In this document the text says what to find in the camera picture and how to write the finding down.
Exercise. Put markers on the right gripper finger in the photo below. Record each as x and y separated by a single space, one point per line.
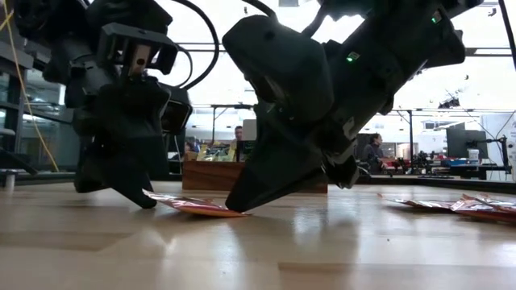
274 169
342 173

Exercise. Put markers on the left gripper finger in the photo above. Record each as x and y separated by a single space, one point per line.
90 177
129 181

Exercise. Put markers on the orange tea packet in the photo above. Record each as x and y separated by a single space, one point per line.
500 200
419 202
193 206
479 213

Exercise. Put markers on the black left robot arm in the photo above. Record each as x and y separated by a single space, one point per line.
60 24

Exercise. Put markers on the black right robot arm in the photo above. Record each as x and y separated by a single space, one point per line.
403 32

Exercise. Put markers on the person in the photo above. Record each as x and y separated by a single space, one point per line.
189 146
373 153
238 133

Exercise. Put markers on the wooden organizer box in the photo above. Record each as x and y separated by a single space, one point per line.
209 175

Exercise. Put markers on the blue storage bin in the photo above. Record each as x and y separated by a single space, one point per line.
453 162

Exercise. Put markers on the black computer monitor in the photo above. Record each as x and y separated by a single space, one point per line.
463 143

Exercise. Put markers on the white cup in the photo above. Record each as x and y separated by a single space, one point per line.
473 154

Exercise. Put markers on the long LED light bar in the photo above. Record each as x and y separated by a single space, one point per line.
489 51

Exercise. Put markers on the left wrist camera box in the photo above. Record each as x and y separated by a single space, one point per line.
176 110

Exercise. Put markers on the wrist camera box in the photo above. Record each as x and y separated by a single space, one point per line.
282 64
176 110

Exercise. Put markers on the white cylindrical post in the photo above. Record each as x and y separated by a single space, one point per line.
10 181

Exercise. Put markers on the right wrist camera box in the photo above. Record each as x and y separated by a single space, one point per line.
282 64

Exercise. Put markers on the black mounted camera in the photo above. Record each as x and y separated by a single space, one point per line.
449 103

